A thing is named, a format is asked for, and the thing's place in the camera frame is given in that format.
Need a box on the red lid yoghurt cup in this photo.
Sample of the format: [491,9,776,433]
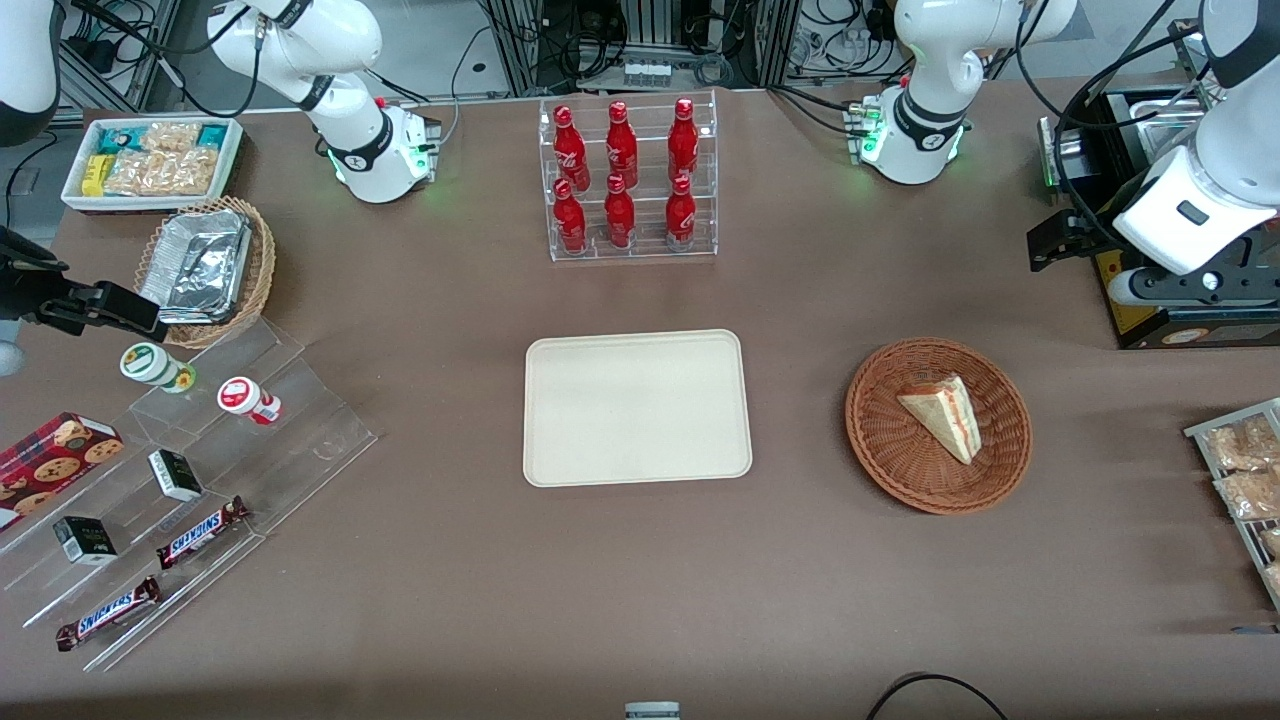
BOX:
[217,376,283,427]

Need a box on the light wicker basket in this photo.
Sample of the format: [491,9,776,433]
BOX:
[134,196,277,350]

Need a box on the cream plastic tray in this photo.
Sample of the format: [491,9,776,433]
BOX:
[523,329,753,488]

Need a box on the red cola bottle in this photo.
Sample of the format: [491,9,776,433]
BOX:
[604,173,637,251]
[606,100,639,189]
[553,105,591,193]
[553,178,589,256]
[668,97,700,186]
[665,175,698,253]

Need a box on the clear acrylic stepped stand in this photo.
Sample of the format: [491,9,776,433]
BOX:
[0,318,379,673]

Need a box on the red cookie box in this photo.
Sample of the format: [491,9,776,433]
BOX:
[0,412,126,531]

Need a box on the small black carton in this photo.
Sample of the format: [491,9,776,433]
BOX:
[148,449,204,503]
[53,516,119,567]

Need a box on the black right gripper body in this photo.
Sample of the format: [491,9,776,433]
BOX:
[0,266,65,324]

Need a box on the clear acrylic bottle rack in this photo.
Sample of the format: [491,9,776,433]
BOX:
[538,89,719,263]

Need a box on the black looped cable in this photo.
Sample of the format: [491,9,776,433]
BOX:
[864,672,1011,720]

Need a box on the black yellow control box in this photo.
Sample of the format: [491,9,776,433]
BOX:
[1038,86,1280,351]

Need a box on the tray of packaged snacks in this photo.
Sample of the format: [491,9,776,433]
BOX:
[1184,397,1280,613]

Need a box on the aluminium frame rack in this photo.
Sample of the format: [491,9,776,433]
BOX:
[478,0,803,98]

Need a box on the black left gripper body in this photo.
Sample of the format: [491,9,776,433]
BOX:
[1062,210,1116,251]

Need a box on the clear peanut snack packet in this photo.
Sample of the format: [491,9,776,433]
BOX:
[1214,470,1280,522]
[1204,416,1280,473]

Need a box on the snickers bar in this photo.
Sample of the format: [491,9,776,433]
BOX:
[55,577,162,653]
[156,496,251,571]

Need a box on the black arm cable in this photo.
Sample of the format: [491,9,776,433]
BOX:
[1015,0,1216,251]

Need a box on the green lid yoghurt cup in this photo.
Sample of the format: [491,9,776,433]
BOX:
[120,342,197,395]

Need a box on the stack of foil trays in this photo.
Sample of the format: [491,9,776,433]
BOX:
[139,209,252,326]

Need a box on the brown wicker basket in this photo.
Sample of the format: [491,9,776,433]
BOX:
[845,337,1033,516]

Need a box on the triangular sandwich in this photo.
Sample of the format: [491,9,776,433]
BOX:
[897,375,982,465]

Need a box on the white rectangular snack bin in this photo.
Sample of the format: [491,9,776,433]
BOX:
[61,116,245,215]

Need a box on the clear cracker packet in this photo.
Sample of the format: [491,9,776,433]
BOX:
[103,150,167,198]
[140,121,204,154]
[160,148,220,197]

